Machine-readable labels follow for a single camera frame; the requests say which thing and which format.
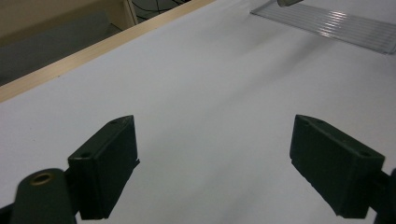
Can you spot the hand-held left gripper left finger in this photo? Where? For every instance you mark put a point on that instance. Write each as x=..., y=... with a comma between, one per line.
x=102, y=168

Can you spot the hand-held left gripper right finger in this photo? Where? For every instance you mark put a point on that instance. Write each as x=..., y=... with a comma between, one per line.
x=336, y=168

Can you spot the clear plastic tray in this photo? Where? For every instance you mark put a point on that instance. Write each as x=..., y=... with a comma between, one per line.
x=327, y=28

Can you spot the dark translucent phone case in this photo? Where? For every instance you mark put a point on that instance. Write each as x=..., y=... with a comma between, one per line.
x=288, y=2

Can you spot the beige wooden shelf unit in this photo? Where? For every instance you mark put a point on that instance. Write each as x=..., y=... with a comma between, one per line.
x=62, y=15

